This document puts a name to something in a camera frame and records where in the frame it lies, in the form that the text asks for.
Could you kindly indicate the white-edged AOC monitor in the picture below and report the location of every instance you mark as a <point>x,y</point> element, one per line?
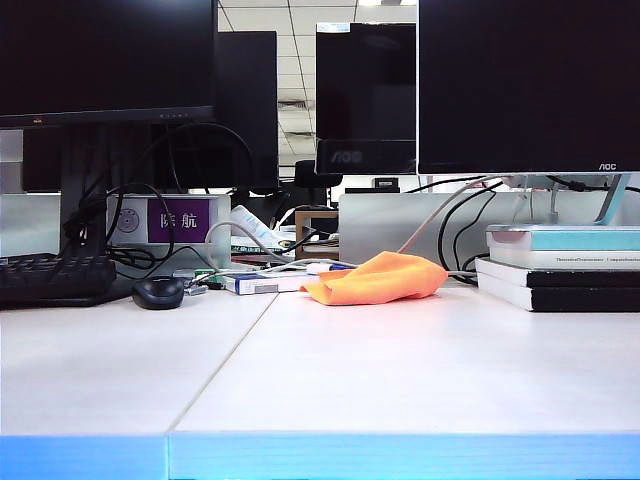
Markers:
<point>525,75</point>

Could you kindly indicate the black background monitor back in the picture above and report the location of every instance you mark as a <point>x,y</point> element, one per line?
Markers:
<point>247,100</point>

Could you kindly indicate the white neuroscience textbook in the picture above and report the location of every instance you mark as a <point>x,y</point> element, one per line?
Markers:
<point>525,257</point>

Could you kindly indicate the green circuit board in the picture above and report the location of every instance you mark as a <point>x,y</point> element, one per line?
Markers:
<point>205,280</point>

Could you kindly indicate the grey desk partition panel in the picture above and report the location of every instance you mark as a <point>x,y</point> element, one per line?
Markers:
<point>580,210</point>

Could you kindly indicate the white teal pamphlet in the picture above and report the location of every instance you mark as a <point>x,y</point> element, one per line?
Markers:
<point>250,222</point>

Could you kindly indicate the black office chair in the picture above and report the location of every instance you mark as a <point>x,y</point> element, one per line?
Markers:
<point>310,172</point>

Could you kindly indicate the frosted desk partition panel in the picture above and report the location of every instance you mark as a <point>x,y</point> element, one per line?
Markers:
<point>30,225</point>

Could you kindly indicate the brown wooden box frame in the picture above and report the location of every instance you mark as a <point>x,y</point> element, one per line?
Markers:
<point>300,235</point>

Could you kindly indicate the white blue cardboard box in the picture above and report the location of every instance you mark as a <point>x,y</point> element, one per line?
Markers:
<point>260,286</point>

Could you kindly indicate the white blue VGA adapter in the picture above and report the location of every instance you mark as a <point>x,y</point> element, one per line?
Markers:
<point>320,268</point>

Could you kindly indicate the teal tray stack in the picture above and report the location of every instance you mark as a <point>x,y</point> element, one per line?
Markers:
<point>575,240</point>

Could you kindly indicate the black monitor stand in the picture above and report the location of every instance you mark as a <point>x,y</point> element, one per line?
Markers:
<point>75,165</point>

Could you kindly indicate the purple name plate holder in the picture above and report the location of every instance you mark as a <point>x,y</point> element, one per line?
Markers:
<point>177,220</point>

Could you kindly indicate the black AOC background monitor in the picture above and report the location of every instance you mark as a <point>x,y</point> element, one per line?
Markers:
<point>365,75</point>

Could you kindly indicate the black keyboard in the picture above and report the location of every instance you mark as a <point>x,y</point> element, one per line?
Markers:
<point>50,280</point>

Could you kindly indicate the orange rag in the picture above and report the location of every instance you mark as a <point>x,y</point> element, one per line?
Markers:
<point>380,282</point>

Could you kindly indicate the green book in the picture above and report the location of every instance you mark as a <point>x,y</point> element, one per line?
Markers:
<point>260,248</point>

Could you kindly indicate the black computer mouse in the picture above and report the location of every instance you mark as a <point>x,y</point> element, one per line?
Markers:
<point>157,292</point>

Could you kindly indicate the black wide-bezel monitor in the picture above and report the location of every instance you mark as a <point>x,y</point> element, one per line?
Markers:
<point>100,50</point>

